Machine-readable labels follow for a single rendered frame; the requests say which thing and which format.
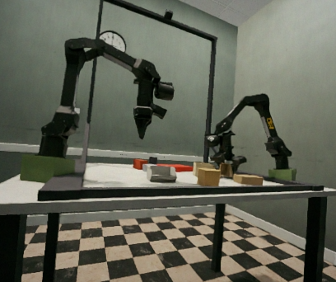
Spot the black metal gantry frame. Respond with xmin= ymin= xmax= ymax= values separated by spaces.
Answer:
xmin=81 ymin=0 xmax=217 ymax=164

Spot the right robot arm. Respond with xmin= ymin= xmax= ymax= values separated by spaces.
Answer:
xmin=35 ymin=37 xmax=175 ymax=159

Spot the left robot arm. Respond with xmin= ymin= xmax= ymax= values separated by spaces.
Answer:
xmin=204 ymin=93 xmax=292 ymax=169

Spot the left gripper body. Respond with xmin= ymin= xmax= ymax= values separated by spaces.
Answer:
xmin=210 ymin=145 xmax=246 ymax=164

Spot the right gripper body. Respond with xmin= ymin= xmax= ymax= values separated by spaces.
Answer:
xmin=133 ymin=95 xmax=153 ymax=117

